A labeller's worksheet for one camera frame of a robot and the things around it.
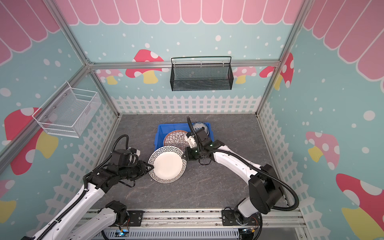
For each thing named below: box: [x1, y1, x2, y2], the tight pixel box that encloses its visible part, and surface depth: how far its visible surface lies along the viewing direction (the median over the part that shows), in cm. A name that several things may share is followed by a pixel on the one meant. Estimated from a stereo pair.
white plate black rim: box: [148, 146, 188, 184], surface depth 80 cm
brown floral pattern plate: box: [163, 130, 190, 153], surface depth 105 cm
